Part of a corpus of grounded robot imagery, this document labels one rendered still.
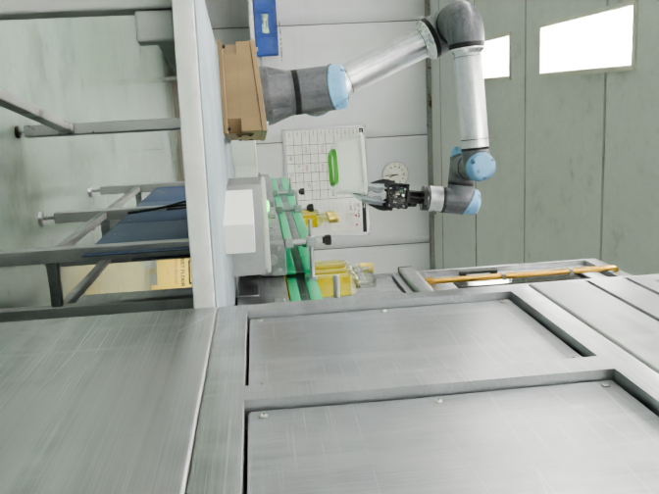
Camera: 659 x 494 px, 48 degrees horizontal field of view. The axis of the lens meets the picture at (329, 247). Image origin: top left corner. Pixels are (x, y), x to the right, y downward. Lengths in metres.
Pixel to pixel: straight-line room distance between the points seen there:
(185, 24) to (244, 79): 0.67
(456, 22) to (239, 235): 0.89
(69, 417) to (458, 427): 0.39
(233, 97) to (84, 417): 1.15
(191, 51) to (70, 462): 0.66
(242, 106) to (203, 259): 0.75
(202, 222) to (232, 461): 0.53
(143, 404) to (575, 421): 0.44
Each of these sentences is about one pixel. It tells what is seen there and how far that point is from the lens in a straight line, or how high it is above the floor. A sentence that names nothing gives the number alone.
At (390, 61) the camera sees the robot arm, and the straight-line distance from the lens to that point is 2.09.
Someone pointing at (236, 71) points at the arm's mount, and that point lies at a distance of 1.83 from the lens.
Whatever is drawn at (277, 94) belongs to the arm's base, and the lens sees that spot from 1.87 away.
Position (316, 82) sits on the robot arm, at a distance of 1.90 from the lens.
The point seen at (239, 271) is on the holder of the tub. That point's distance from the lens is 1.78.
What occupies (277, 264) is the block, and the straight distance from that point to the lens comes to 1.97.
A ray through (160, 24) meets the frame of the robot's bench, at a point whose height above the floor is 0.69.
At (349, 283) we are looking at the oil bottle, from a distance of 2.08.
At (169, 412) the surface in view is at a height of 0.72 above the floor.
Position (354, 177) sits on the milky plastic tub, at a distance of 2.03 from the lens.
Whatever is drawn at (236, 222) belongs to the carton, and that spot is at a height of 0.78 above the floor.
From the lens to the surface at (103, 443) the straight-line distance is 0.74.
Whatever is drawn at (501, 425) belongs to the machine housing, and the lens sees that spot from 0.74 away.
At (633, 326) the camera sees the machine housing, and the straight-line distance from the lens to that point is 1.01.
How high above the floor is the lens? 0.83
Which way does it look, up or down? 5 degrees up
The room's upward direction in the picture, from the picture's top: 86 degrees clockwise
